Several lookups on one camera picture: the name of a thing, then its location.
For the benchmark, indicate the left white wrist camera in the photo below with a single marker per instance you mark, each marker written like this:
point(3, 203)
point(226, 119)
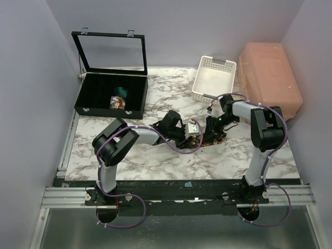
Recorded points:
point(191, 129)

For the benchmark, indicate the pink plastic storage box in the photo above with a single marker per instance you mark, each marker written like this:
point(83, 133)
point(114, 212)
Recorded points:
point(265, 76)

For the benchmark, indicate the rolled teal tie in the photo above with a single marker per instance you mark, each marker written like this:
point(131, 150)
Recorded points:
point(121, 92)

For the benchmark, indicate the black display box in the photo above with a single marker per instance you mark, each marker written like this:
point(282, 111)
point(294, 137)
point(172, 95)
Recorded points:
point(111, 60)

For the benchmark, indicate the rolled patterned tie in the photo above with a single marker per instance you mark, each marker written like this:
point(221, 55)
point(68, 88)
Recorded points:
point(117, 102)

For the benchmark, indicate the white plastic basket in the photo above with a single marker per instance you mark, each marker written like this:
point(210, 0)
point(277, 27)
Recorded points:
point(214, 77)

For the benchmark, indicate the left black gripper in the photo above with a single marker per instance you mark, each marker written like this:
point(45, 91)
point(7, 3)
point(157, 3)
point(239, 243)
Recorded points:
point(183, 143)

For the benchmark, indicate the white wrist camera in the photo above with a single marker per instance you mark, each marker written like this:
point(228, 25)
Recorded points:
point(191, 129)
point(213, 112)

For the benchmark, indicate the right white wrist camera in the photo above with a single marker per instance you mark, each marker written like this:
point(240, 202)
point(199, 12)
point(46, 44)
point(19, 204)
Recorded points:
point(213, 112)

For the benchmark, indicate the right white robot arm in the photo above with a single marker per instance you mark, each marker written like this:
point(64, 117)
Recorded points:
point(268, 134)

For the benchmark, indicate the colourful patterned necktie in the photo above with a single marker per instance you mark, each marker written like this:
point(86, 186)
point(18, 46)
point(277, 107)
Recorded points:
point(214, 140)

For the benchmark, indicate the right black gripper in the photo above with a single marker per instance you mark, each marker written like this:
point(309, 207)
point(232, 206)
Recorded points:
point(212, 130)

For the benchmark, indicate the aluminium extrusion rail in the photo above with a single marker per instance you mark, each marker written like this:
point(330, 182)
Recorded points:
point(64, 198)

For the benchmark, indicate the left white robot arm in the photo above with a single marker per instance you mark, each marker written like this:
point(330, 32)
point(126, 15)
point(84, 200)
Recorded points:
point(116, 140)

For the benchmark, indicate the black mounting rail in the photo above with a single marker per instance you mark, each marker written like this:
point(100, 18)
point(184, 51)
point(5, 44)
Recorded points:
point(181, 197)

